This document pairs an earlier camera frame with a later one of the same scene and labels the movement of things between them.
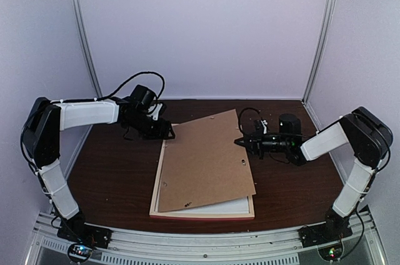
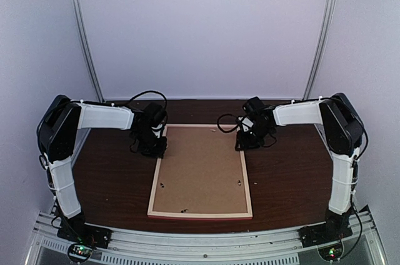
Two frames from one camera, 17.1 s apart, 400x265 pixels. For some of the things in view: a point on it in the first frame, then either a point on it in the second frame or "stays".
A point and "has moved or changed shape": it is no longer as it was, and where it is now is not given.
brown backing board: (203, 164) has moved or changed shape
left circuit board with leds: (79, 252) stays
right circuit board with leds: (331, 254) stays
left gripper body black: (147, 129) to (149, 145)
